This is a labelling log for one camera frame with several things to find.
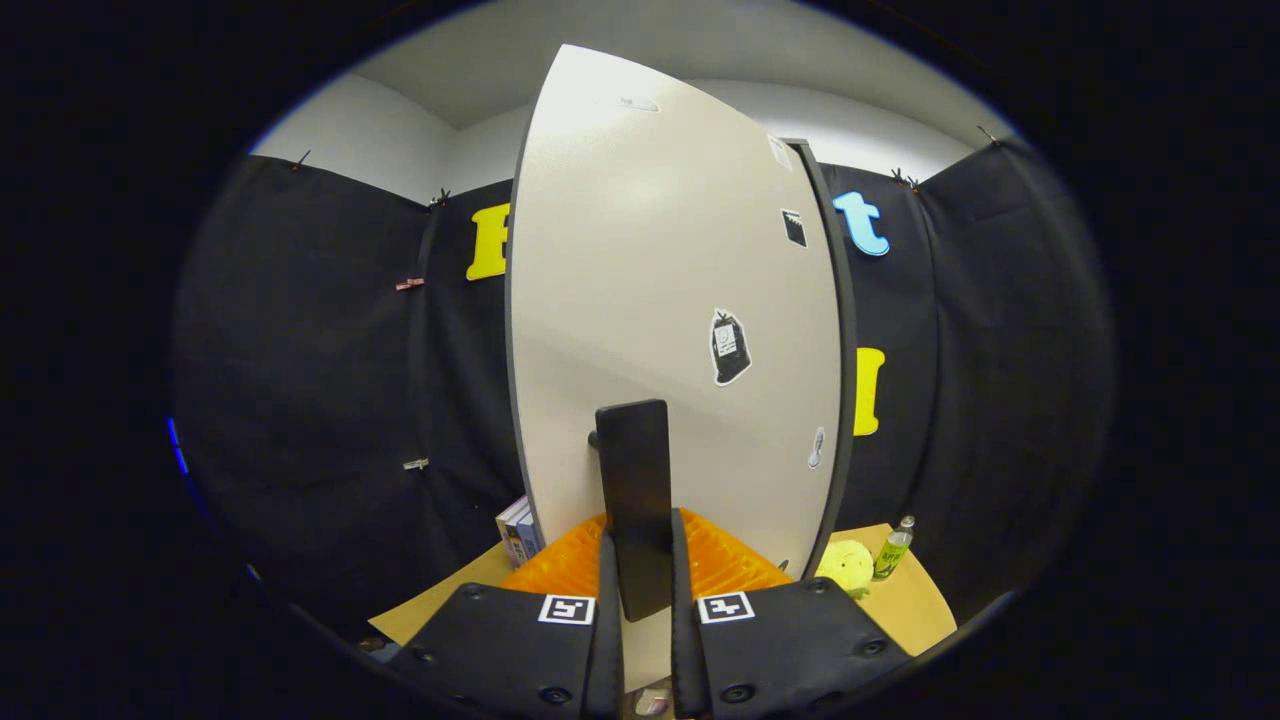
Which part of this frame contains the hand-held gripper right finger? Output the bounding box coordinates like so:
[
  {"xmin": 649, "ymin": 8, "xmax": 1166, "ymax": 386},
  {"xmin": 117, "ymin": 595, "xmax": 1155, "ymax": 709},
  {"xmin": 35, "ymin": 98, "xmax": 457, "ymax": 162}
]
[{"xmin": 668, "ymin": 508, "xmax": 913, "ymax": 720}]

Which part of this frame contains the black door handle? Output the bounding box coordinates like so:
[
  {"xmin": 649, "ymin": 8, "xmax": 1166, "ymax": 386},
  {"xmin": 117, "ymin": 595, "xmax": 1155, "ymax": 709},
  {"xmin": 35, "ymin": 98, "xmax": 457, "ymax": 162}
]
[{"xmin": 588, "ymin": 399, "xmax": 674, "ymax": 623}]

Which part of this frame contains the green label bottle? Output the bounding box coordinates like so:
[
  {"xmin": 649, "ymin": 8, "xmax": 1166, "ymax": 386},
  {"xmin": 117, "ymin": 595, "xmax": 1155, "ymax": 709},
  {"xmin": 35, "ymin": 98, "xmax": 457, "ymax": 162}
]
[{"xmin": 872, "ymin": 516, "xmax": 915, "ymax": 582}]

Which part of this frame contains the yellow plush toy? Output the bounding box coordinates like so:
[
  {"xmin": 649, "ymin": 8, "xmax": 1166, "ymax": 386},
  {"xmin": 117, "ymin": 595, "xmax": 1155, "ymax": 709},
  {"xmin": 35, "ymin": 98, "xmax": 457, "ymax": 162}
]
[{"xmin": 815, "ymin": 540, "xmax": 876, "ymax": 599}]

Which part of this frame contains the beige shoe cabinet door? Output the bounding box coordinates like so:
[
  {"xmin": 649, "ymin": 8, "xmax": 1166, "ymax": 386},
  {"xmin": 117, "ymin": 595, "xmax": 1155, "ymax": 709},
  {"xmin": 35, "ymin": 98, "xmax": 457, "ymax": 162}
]
[{"xmin": 505, "ymin": 43, "xmax": 846, "ymax": 701}]

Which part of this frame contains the black backdrop cloth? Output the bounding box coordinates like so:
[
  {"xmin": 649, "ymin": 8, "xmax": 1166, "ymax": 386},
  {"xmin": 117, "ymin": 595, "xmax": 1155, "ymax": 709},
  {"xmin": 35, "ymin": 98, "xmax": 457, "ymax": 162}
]
[{"xmin": 170, "ymin": 135, "xmax": 1116, "ymax": 641}]

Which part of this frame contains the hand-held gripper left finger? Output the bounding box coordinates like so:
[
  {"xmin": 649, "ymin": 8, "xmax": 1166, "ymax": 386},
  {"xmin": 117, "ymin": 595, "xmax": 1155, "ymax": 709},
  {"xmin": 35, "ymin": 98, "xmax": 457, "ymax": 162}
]
[{"xmin": 385, "ymin": 512, "xmax": 626, "ymax": 720}]

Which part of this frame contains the grey shoe cabinet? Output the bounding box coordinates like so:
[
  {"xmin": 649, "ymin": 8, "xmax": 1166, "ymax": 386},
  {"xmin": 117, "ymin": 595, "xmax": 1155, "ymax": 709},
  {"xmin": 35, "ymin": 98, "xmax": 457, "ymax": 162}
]
[{"xmin": 785, "ymin": 138, "xmax": 859, "ymax": 581}]

